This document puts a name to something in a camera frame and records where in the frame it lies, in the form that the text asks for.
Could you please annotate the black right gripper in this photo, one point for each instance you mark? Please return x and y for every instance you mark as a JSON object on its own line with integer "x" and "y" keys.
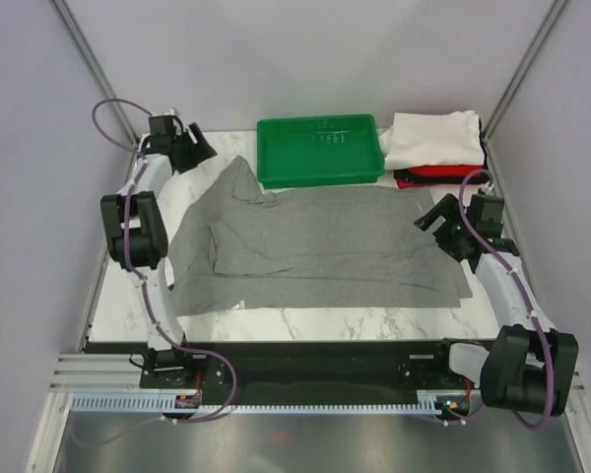
{"x": 446, "y": 207}

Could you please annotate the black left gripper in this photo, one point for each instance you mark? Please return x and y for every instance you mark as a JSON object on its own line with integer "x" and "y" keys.
{"x": 200, "y": 152}

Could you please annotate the grey t-shirt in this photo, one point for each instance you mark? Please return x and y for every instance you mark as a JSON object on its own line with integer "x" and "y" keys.
{"x": 337, "y": 246}

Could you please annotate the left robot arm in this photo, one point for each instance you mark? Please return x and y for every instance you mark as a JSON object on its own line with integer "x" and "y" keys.
{"x": 137, "y": 240}

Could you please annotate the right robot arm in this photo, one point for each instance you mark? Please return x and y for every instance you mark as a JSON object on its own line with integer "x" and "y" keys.
{"x": 530, "y": 365}

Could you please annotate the red folded t-shirt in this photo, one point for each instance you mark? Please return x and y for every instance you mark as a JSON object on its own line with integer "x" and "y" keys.
{"x": 443, "y": 171}

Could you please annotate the pink folded t-shirt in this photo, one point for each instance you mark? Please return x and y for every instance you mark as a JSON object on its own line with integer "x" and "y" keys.
{"x": 404, "y": 184}

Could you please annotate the black folded t-shirt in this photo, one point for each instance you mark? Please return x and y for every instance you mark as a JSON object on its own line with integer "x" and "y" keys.
{"x": 403, "y": 174}

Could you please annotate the white folded t-shirt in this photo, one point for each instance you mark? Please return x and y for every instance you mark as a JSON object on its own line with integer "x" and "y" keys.
{"x": 416, "y": 140}

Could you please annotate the green plastic tray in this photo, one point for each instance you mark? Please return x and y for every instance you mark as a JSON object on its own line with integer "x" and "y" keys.
{"x": 318, "y": 151}

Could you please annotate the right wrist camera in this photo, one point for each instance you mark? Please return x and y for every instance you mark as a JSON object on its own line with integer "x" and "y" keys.
{"x": 487, "y": 189}

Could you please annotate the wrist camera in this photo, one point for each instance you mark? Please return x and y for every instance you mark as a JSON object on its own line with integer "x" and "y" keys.
{"x": 169, "y": 115}
{"x": 487, "y": 189}

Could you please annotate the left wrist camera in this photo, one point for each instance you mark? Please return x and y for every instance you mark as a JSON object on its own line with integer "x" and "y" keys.
{"x": 169, "y": 115}

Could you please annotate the white slotted cable duct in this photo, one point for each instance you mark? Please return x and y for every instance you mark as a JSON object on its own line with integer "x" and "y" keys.
{"x": 160, "y": 403}

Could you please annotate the left aluminium frame post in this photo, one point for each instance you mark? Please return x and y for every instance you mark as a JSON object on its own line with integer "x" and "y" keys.
{"x": 76, "y": 35}

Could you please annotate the aluminium frame post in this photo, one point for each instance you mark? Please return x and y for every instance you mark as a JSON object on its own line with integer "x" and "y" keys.
{"x": 76, "y": 35}
{"x": 532, "y": 53}

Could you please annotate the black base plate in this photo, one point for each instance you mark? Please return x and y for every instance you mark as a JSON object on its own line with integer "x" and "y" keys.
{"x": 356, "y": 372}

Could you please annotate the right aluminium frame post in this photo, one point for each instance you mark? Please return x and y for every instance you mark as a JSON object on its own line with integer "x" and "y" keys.
{"x": 532, "y": 53}

